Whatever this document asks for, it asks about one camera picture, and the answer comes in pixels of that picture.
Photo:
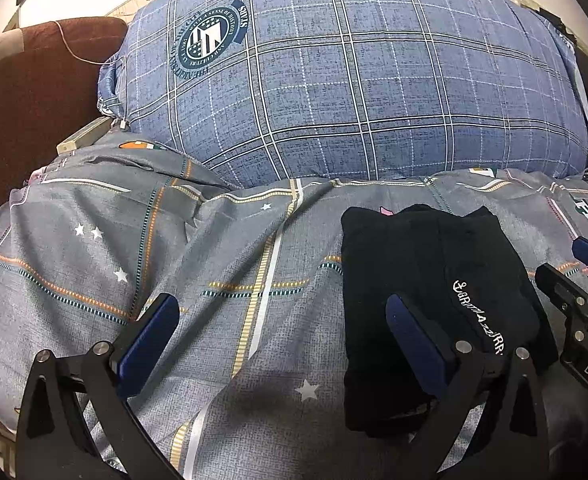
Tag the black pants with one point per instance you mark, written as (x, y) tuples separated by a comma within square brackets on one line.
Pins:
[(399, 260)]

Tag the grey printed bedsheet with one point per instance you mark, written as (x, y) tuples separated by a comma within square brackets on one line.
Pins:
[(173, 240)]

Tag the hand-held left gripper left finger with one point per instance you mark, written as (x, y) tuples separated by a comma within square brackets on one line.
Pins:
[(148, 340)]

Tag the blue plaid pillow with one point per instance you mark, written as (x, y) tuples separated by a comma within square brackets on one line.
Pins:
[(349, 85)]

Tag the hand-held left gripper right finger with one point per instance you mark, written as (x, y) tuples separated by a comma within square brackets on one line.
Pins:
[(414, 345)]

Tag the beige bed rail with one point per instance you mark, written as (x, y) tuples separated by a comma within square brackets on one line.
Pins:
[(83, 135)]

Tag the brown fabric sofa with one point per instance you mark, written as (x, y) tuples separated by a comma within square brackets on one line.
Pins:
[(33, 120)]

